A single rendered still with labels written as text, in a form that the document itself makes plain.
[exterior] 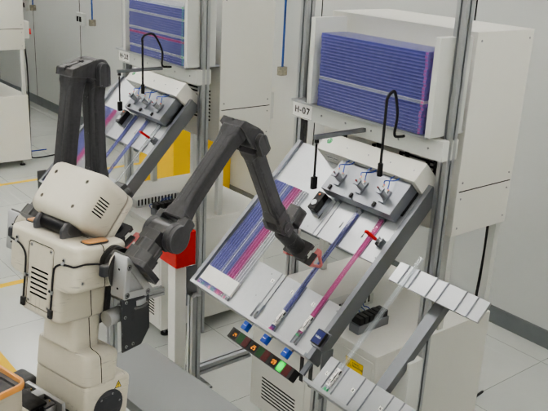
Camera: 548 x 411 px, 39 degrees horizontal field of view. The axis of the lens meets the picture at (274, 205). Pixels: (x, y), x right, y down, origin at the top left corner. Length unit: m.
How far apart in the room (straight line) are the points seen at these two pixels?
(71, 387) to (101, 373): 0.09
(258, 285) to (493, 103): 1.04
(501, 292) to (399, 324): 1.54
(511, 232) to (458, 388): 1.30
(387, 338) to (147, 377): 0.88
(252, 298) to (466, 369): 0.96
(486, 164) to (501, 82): 0.29
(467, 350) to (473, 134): 0.91
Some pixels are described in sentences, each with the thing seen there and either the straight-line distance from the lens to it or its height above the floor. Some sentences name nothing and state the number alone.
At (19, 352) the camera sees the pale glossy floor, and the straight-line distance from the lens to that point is 4.02.
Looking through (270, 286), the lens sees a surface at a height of 0.81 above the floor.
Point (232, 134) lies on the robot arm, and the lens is 2.09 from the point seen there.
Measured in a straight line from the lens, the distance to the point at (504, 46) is 2.77.
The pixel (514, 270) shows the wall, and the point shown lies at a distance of 4.34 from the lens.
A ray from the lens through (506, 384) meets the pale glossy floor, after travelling 3.96.
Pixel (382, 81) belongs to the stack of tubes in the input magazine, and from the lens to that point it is 2.67.
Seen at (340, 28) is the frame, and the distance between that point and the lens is 2.97.
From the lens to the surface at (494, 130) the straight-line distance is 2.83.
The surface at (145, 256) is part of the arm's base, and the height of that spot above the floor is 1.22.
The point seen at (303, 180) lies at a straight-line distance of 2.95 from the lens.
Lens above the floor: 1.98
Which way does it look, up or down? 19 degrees down
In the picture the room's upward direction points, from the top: 3 degrees clockwise
